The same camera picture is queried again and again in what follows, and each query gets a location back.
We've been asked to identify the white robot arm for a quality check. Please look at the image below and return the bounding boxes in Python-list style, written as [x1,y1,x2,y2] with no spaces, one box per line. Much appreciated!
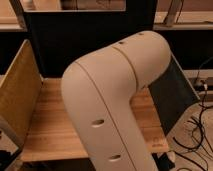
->
[61,31,171,171]

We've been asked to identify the dark right side panel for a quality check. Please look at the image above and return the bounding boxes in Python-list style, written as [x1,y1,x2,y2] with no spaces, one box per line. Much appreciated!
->
[149,56,200,136]

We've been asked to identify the black back panel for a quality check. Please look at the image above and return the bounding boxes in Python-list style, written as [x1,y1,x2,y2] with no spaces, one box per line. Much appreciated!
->
[24,0,157,77]

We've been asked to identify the wooden side panel left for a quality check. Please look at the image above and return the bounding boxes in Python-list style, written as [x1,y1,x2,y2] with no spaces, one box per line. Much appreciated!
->
[0,39,42,147]

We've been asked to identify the black floor cables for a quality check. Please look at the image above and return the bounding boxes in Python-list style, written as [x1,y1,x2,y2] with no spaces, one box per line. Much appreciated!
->
[171,56,213,171]

